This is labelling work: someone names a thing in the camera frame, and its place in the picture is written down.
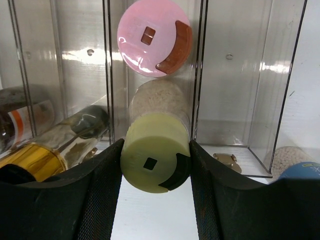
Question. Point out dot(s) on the black cap gold bottle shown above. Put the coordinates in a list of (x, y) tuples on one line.
[(57, 150)]

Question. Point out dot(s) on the yellow lid spice bottle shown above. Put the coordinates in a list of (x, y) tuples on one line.
[(156, 156)]

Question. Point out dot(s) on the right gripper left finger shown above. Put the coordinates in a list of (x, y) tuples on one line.
[(78, 204)]

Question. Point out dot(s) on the pink lid spice bottle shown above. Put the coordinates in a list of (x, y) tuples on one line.
[(154, 37)]

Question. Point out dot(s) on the silver lid blue label jar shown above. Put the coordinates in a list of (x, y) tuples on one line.
[(293, 163)]

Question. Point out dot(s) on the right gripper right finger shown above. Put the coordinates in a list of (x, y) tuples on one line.
[(231, 206)]

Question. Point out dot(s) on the red label spice jar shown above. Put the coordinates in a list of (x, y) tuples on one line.
[(17, 114)]

